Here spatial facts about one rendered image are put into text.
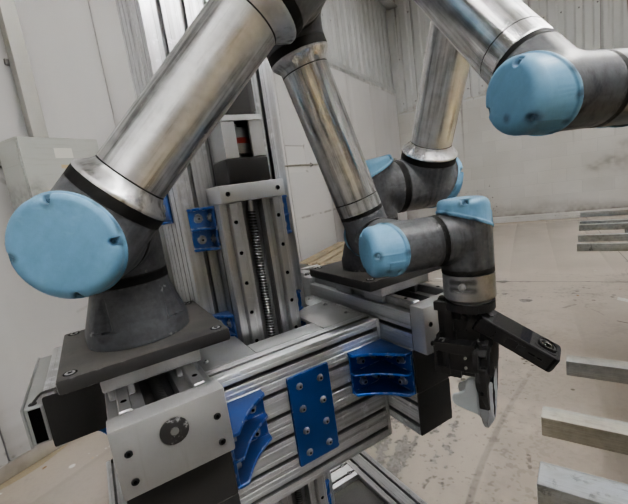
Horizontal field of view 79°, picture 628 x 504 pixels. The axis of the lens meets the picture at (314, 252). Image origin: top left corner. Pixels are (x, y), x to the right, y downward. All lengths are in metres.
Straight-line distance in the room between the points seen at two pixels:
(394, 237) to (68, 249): 0.38
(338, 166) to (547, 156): 7.70
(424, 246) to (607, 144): 7.85
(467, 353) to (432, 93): 0.48
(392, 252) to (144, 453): 0.39
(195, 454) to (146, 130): 0.39
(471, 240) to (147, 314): 0.47
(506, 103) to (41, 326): 2.43
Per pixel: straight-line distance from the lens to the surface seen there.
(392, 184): 0.81
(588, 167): 8.30
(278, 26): 0.51
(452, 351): 0.63
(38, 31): 2.86
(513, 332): 0.62
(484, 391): 0.64
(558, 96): 0.42
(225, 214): 0.75
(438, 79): 0.80
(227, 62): 0.48
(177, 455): 0.55
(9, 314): 2.50
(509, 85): 0.44
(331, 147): 0.62
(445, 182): 0.87
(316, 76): 0.63
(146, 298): 0.61
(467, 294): 0.59
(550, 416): 0.68
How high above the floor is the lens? 1.23
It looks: 10 degrees down
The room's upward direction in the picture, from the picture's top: 8 degrees counter-clockwise
